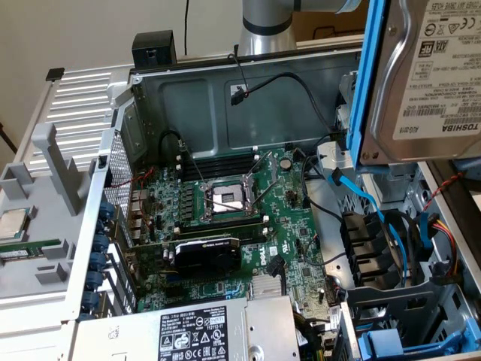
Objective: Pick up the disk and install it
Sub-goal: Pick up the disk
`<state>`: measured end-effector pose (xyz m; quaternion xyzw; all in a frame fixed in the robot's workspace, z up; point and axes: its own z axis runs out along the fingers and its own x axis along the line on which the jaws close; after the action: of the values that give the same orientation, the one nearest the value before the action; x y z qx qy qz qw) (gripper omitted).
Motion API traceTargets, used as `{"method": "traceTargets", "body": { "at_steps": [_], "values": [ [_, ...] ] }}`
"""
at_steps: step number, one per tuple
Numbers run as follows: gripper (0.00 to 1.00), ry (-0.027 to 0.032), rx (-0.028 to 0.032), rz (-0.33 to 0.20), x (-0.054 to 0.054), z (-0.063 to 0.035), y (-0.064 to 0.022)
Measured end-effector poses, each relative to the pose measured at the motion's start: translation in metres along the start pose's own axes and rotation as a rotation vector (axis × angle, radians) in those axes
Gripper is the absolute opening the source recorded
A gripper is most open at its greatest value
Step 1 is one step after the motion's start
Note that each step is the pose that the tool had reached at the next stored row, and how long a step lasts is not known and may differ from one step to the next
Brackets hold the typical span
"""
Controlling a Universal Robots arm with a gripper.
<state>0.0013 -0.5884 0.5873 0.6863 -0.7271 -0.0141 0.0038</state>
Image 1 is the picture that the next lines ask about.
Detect hard disk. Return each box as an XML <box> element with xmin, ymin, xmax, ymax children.
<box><xmin>345</xmin><ymin>0</ymin><xmax>481</xmax><ymax>176</ymax></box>

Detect blue plastic disk carrier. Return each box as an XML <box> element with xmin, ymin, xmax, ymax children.
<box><xmin>355</xmin><ymin>314</ymin><xmax>474</xmax><ymax>356</ymax></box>

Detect black RAM slot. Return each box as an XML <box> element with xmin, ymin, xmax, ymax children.
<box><xmin>184</xmin><ymin>162</ymin><xmax>259</xmax><ymax>174</ymax></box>
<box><xmin>236</xmin><ymin>229</ymin><xmax>270</xmax><ymax>244</ymax></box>
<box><xmin>186</xmin><ymin>157</ymin><xmax>259</xmax><ymax>169</ymax></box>
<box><xmin>177</xmin><ymin>220</ymin><xmax>268</xmax><ymax>236</ymax></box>
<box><xmin>186</xmin><ymin>153</ymin><xmax>260</xmax><ymax>165</ymax></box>
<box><xmin>176</xmin><ymin>214</ymin><xmax>268</xmax><ymax>231</ymax></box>
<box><xmin>183</xmin><ymin>167</ymin><xmax>256</xmax><ymax>180</ymax></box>
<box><xmin>179</xmin><ymin>224</ymin><xmax>269</xmax><ymax>240</ymax></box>

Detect CPU socket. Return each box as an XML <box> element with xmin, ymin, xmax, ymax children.
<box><xmin>198</xmin><ymin>175</ymin><xmax>264</xmax><ymax>226</ymax></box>

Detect metal locking lever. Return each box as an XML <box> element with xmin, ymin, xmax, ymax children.
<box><xmin>208</xmin><ymin>198</ymin><xmax>249</xmax><ymax>214</ymax></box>
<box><xmin>179</xmin><ymin>139</ymin><xmax>207</xmax><ymax>188</ymax></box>

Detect green motherboard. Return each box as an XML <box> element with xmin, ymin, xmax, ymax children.
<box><xmin>129</xmin><ymin>144</ymin><xmax>331</xmax><ymax>314</ymax></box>

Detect black graphics card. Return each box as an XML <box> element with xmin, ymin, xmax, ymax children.
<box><xmin>126</xmin><ymin>235</ymin><xmax>244</xmax><ymax>281</ymax></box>

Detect open PC case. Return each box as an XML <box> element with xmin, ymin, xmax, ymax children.
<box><xmin>59</xmin><ymin>39</ymin><xmax>481</xmax><ymax>361</ymax></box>

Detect silver drive cage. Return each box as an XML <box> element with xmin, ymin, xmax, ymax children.
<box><xmin>316</xmin><ymin>71</ymin><xmax>429</xmax><ymax>206</ymax></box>

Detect silver chipset heat sink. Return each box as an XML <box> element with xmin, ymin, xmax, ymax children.
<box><xmin>250</xmin><ymin>276</ymin><xmax>283</xmax><ymax>301</ymax></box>

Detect black box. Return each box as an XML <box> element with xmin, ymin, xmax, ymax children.
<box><xmin>131</xmin><ymin>30</ymin><xmax>177</xmax><ymax>69</ymax></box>

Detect silver power supply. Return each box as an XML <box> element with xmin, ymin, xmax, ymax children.
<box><xmin>73</xmin><ymin>295</ymin><xmax>301</xmax><ymax>361</ymax></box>

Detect brown cardboard box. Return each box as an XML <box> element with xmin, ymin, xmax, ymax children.
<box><xmin>292</xmin><ymin>11</ymin><xmax>368</xmax><ymax>49</ymax></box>

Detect blue drive caddies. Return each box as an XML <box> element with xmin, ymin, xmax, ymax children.
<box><xmin>340</xmin><ymin>280</ymin><xmax>481</xmax><ymax>361</ymax></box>

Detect grey parts rack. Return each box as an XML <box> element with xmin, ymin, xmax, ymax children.
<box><xmin>0</xmin><ymin>122</ymin><xmax>97</xmax><ymax>302</ymax></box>

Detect green RAM stick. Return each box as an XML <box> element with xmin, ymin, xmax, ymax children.
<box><xmin>0</xmin><ymin>238</ymin><xmax>63</xmax><ymax>263</ymax></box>

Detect silver CPU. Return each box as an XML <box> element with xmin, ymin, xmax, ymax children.
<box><xmin>0</xmin><ymin>205</ymin><xmax>32</xmax><ymax>241</ymax></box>

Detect black looped wire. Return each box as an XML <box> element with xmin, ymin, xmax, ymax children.
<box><xmin>159</xmin><ymin>129</ymin><xmax>188</xmax><ymax>152</ymax></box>

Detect black wire with connector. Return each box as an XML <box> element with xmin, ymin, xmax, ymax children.
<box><xmin>229</xmin><ymin>71</ymin><xmax>339</xmax><ymax>136</ymax></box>

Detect black flat connector wire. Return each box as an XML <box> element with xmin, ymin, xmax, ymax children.
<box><xmin>267</xmin><ymin>254</ymin><xmax>286</xmax><ymax>300</ymax></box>

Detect thin grey wire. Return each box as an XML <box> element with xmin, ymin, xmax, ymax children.
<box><xmin>303</xmin><ymin>233</ymin><xmax>349</xmax><ymax>267</ymax></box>

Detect thin red wire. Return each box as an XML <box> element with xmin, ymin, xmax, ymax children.
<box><xmin>110</xmin><ymin>166</ymin><xmax>156</xmax><ymax>229</ymax></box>

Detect black cable clip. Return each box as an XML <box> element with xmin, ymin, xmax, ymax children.
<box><xmin>329</xmin><ymin>127</ymin><xmax>349</xmax><ymax>152</ymax></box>

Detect thin black tie wire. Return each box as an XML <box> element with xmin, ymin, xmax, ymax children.
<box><xmin>227</xmin><ymin>52</ymin><xmax>250</xmax><ymax>97</ymax></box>

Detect blue SATA wire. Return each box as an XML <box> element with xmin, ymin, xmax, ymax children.
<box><xmin>328</xmin><ymin>168</ymin><xmax>409</xmax><ymax>289</ymax></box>

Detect thin black hanging cable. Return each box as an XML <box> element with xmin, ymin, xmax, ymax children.
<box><xmin>183</xmin><ymin>0</ymin><xmax>190</xmax><ymax>57</ymax></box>

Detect power supply cable bundle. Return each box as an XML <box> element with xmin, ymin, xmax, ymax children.
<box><xmin>292</xmin><ymin>308</ymin><xmax>341</xmax><ymax>361</ymax></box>

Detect black power cable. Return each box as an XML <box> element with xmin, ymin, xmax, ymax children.
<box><xmin>398</xmin><ymin>210</ymin><xmax>437</xmax><ymax>289</ymax></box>

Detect small black bracket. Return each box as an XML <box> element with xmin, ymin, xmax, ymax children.
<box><xmin>44</xmin><ymin>66</ymin><xmax>66</xmax><ymax>82</ymax></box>

